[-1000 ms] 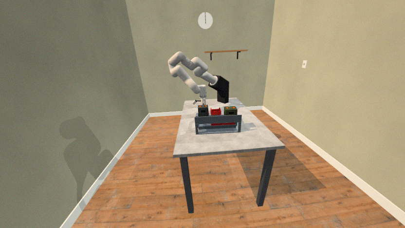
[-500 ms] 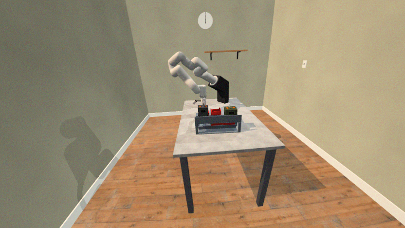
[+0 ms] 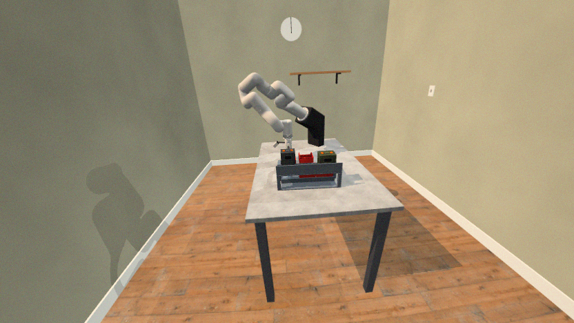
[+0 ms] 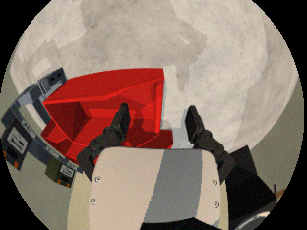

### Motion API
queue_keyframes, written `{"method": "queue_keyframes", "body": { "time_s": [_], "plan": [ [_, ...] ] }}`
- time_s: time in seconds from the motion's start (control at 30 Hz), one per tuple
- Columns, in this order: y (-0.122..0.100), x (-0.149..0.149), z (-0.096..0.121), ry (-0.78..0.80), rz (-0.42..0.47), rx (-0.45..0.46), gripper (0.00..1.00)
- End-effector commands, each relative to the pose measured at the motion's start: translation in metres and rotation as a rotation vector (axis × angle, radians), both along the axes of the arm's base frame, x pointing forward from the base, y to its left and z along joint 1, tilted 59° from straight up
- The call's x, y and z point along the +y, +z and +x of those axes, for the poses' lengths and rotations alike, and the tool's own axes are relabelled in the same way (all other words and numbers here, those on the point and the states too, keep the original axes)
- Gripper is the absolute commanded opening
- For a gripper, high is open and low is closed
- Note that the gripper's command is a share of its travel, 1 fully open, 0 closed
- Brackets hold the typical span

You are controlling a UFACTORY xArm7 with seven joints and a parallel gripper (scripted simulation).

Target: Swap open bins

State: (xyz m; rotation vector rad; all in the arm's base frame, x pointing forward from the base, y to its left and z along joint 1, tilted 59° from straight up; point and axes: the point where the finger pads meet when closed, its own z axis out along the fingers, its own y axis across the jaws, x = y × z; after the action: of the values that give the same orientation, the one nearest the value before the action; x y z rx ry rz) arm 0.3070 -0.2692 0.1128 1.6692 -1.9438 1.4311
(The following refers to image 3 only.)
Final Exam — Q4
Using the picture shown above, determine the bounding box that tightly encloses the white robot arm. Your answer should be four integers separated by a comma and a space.
238, 72, 308, 139

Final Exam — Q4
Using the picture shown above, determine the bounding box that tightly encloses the dark green case with orange latches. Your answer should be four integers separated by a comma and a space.
317, 150, 337, 164

